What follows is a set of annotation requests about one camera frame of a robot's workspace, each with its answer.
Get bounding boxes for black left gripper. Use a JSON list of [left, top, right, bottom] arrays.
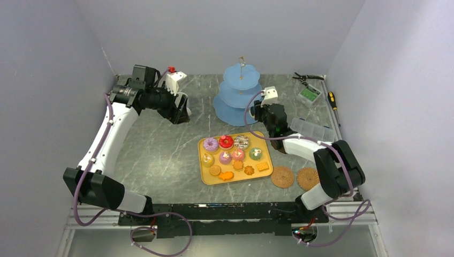
[[146, 81, 190, 124]]

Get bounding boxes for chocolate sprinkled donut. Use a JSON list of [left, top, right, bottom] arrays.
[[233, 135, 250, 150]]

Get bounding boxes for green cupcake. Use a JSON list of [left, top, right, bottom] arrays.
[[249, 147, 263, 161]]

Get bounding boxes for red frosted donut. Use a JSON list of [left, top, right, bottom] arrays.
[[218, 135, 234, 150]]

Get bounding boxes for white and blue mug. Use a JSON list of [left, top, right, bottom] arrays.
[[177, 92, 192, 116]]

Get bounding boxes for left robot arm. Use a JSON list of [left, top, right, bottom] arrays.
[[63, 65, 191, 225]]

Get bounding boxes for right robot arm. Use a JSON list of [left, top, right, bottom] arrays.
[[247, 100, 366, 222]]

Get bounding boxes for blue three-tier cake stand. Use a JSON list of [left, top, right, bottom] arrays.
[[213, 56, 262, 127]]

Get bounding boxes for clear plastic compartment box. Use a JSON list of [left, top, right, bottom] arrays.
[[290, 118, 336, 142]]

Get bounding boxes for green and white box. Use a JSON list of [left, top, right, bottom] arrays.
[[297, 84, 322, 107]]

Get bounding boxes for square cracker biscuit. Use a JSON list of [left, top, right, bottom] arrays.
[[256, 162, 270, 172]]

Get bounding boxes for purple sprinkled donut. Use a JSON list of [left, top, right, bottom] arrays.
[[202, 138, 219, 153]]

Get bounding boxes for orange flower cookie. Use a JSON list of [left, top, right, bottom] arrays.
[[232, 160, 244, 171]]

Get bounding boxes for black pliers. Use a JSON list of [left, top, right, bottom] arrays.
[[292, 72, 324, 85]]

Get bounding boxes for orange striped round cookie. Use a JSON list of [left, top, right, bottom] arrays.
[[244, 165, 254, 176]]

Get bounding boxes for yellow serving tray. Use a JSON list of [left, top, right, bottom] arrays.
[[198, 132, 273, 185]]

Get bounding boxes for yellow cupcake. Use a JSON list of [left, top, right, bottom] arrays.
[[201, 153, 215, 168]]

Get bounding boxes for left woven rattan coaster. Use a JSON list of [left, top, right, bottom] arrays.
[[270, 166, 294, 188]]

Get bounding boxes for woven rattan coaster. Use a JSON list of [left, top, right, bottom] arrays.
[[297, 167, 320, 191], [270, 166, 294, 188]]

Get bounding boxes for orange fish cookie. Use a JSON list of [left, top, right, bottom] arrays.
[[218, 171, 234, 181]]

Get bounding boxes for yellow black screwdriver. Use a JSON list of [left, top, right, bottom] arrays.
[[328, 92, 341, 127]]

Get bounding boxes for round brown cookie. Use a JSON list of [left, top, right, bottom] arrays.
[[209, 164, 221, 176]]

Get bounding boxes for right woven rattan coaster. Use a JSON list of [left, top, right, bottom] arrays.
[[297, 167, 320, 191]]

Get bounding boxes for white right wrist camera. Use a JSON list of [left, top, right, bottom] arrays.
[[261, 86, 278, 107]]

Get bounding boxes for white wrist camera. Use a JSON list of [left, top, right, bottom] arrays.
[[261, 86, 278, 107], [164, 72, 187, 96]]

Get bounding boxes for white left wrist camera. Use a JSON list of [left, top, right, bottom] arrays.
[[164, 72, 187, 96]]

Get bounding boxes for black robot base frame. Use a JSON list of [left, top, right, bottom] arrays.
[[118, 201, 329, 239]]

